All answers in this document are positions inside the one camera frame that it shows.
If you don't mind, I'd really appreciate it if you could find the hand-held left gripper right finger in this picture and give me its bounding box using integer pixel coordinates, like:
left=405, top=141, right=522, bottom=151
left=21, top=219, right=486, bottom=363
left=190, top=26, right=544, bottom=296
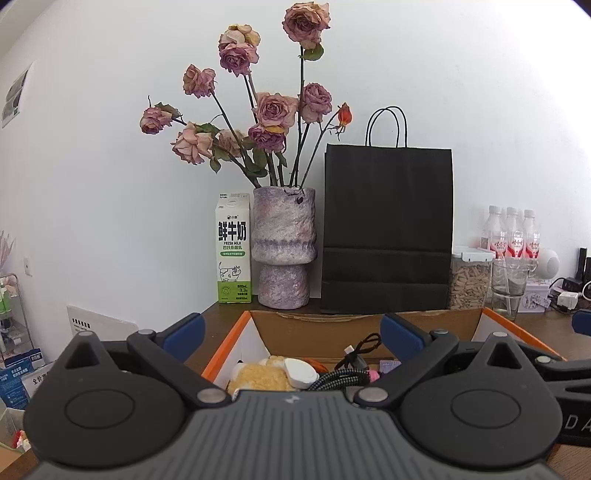
left=355, top=312, right=551, bottom=409

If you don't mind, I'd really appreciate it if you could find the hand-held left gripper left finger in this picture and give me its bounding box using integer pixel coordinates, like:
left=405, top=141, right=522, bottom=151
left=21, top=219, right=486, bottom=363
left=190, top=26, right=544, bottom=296
left=64, top=312, right=233, bottom=408

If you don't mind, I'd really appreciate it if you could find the thin black cable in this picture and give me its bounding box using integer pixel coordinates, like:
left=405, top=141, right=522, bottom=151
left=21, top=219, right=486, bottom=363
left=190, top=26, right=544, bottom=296
left=344, top=334, right=382, bottom=371

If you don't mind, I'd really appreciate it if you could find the braided black grey cable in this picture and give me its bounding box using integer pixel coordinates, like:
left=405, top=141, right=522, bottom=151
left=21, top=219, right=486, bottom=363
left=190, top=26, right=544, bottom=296
left=307, top=366, right=371, bottom=394

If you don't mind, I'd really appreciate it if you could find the red cardboard box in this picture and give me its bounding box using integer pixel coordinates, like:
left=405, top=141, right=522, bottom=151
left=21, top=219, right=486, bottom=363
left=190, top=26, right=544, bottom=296
left=200, top=308, right=567, bottom=394

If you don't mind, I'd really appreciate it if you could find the yellow white plush toy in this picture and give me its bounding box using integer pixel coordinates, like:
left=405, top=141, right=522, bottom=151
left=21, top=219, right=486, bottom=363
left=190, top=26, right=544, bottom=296
left=228, top=355, right=291, bottom=401

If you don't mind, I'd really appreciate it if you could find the white printed tin box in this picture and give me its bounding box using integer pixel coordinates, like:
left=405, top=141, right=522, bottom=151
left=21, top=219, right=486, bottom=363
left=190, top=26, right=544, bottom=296
left=519, top=279, right=553, bottom=314

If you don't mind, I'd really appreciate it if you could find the white round speaker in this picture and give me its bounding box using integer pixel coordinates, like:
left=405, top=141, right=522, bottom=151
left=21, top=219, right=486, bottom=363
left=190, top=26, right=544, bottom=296
left=537, top=247, right=561, bottom=280

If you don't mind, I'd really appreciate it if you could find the clear drinking glass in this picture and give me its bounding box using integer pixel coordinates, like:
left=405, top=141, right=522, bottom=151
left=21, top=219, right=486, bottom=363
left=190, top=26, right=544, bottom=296
left=490, top=258, right=531, bottom=322

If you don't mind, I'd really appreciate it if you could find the clear jar of seeds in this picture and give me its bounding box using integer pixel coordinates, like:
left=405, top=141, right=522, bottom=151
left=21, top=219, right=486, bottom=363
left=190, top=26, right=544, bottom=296
left=448, top=246, right=493, bottom=310

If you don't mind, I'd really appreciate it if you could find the white green milk carton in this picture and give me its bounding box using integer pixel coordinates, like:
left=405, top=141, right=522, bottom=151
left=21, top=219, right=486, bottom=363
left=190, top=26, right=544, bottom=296
left=215, top=191, right=253, bottom=305

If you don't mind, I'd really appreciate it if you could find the black paper bag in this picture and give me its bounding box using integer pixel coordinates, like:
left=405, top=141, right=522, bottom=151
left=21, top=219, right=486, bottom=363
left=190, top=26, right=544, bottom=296
left=320, top=106, right=454, bottom=315

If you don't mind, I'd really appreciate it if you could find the purple textured vase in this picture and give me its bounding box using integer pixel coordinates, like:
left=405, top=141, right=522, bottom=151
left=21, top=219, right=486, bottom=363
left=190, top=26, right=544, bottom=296
left=251, top=185, right=318, bottom=309

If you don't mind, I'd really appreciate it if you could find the blue white packet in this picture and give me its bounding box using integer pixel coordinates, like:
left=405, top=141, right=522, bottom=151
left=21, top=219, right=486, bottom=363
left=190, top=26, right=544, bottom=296
left=0, top=350, right=47, bottom=410

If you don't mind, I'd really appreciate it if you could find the dried pink rose bouquet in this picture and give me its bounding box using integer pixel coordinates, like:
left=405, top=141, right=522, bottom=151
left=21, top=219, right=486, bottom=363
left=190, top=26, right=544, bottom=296
left=139, top=1, right=354, bottom=188

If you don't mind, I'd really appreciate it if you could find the metal wire rack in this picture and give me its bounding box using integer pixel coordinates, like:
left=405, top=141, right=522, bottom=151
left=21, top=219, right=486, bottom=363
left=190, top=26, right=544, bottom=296
left=0, top=272, right=33, bottom=366

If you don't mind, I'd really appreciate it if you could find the pink plant wall decal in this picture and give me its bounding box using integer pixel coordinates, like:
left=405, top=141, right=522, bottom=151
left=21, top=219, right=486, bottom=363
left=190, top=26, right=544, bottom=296
left=0, top=230, right=17, bottom=274

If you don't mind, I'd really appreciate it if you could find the wall poster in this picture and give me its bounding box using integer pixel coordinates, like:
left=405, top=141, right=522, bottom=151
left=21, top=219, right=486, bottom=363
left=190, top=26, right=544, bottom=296
left=1, top=64, right=33, bottom=128

